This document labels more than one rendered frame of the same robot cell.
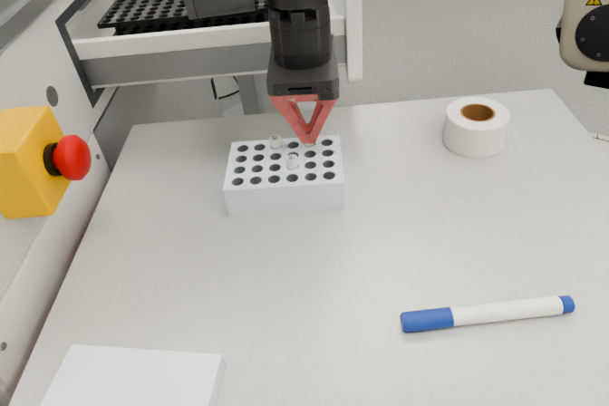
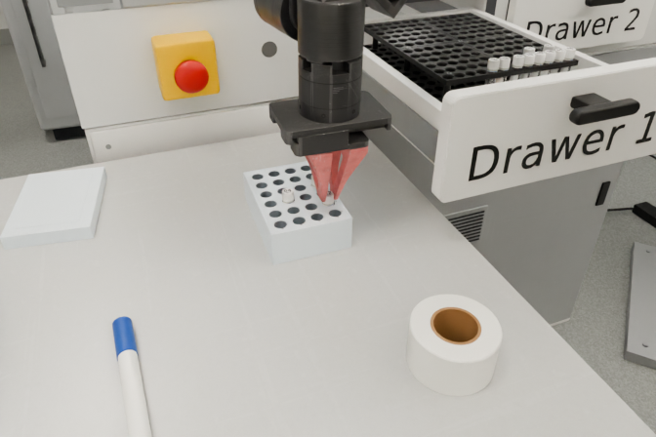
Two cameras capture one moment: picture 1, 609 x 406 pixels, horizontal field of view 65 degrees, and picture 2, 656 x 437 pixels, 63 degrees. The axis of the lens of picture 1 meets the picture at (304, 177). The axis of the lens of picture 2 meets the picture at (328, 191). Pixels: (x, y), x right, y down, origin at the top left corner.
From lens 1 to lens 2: 0.50 m
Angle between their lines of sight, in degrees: 52
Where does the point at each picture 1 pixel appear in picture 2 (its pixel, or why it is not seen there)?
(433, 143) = not seen: hidden behind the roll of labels
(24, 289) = (147, 135)
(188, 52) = (367, 76)
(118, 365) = (85, 187)
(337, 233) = (237, 266)
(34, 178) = (161, 70)
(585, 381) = not seen: outside the picture
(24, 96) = (237, 34)
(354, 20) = (444, 126)
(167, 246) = (205, 180)
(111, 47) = not seen: hidden behind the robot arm
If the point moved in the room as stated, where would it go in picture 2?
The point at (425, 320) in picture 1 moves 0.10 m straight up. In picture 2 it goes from (116, 333) to (87, 236)
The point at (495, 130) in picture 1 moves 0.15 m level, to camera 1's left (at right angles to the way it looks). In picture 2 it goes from (423, 348) to (338, 234)
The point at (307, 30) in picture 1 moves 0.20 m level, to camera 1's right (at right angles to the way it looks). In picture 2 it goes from (303, 77) to (429, 193)
